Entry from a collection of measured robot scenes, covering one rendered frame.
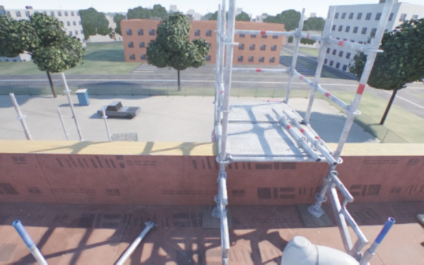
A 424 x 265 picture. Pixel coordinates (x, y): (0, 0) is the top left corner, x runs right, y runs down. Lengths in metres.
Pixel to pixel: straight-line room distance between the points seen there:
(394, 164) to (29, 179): 3.94
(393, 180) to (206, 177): 2.13
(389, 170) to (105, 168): 3.03
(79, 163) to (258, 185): 1.86
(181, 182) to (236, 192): 0.62
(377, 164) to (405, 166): 0.35
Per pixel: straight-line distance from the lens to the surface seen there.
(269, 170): 2.30
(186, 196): 2.44
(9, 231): 3.02
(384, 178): 3.05
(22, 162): 2.84
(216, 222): 2.38
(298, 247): 1.10
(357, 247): 2.22
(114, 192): 2.59
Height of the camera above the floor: 1.89
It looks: 29 degrees down
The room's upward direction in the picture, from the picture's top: 2 degrees clockwise
